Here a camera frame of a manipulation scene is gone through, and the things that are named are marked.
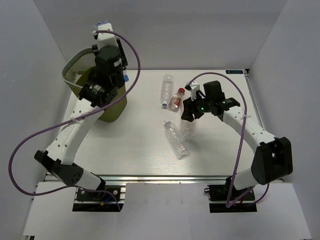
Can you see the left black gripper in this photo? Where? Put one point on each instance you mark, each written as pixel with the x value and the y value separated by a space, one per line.
pixel 124 61

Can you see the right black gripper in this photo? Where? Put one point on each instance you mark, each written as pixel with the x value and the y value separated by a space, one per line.
pixel 189 108

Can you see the orange label white cap bottle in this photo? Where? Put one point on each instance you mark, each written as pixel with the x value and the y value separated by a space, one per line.
pixel 188 129

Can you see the clear bottle white cap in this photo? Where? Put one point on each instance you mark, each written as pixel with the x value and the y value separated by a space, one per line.
pixel 176 140

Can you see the blue label blue cap bottle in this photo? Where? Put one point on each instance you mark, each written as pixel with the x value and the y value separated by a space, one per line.
pixel 126 77

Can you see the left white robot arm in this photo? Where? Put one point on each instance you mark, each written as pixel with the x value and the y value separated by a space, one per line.
pixel 58 158

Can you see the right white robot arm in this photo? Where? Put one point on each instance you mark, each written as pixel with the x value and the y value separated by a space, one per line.
pixel 272 158

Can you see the red cap red label bottle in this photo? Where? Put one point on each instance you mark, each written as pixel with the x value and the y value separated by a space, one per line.
pixel 176 100

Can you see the clear bottle blue-white cap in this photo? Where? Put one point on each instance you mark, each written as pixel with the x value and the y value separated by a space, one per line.
pixel 166 90

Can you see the blue corner label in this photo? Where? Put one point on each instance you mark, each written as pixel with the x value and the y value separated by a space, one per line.
pixel 234 72

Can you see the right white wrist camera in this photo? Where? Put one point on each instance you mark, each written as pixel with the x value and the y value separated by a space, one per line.
pixel 192 87

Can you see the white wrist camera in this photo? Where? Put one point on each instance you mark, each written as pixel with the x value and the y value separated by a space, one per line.
pixel 192 87
pixel 105 39

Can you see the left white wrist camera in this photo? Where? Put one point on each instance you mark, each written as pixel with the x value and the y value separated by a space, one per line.
pixel 105 39

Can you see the aluminium table edge rail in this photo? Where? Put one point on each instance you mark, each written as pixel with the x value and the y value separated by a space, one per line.
pixel 165 178

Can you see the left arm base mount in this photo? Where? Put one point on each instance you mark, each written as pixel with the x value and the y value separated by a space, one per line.
pixel 100 202

